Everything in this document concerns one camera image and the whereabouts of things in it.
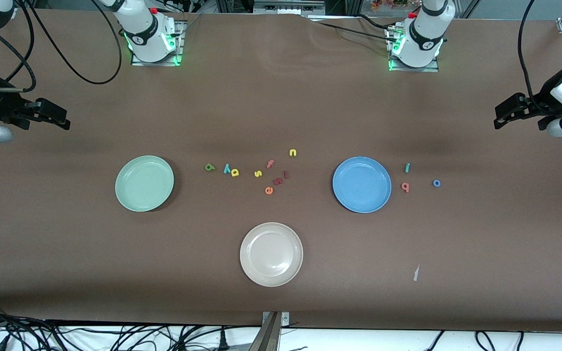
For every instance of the black power plug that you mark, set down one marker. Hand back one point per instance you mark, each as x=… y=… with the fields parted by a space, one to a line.
x=223 y=341

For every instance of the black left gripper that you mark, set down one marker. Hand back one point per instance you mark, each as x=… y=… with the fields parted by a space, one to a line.
x=542 y=101

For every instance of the maroon foam letter k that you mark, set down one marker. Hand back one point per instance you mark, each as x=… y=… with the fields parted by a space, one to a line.
x=277 y=181

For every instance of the blue plate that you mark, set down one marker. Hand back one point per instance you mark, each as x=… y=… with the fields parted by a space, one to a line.
x=361 y=185

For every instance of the beige plate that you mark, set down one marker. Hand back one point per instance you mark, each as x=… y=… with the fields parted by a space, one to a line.
x=271 y=254

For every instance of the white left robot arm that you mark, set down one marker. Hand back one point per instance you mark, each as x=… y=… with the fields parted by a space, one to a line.
x=425 y=34

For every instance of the white paper scrap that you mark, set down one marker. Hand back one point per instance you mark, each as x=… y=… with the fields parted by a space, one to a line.
x=416 y=274

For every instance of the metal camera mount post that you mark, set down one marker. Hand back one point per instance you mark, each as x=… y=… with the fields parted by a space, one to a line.
x=269 y=336

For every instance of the orange flowers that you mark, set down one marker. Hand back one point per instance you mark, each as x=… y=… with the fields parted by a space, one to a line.
x=388 y=4

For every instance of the pink foam letter q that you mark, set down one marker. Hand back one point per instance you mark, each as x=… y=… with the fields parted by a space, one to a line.
x=405 y=186

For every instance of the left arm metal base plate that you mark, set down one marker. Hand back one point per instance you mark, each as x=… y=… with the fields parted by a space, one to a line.
x=432 y=69

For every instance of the teal foam letter y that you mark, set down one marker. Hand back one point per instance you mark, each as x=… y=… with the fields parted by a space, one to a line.
x=227 y=168

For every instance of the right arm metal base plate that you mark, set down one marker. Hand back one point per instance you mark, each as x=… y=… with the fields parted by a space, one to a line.
x=139 y=63

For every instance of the grey power strip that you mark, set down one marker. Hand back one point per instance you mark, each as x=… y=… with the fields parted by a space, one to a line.
x=288 y=7

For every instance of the green foam letter a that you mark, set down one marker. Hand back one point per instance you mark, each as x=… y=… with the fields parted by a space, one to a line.
x=210 y=167

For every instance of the green plate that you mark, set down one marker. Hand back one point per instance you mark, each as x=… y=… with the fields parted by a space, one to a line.
x=144 y=184

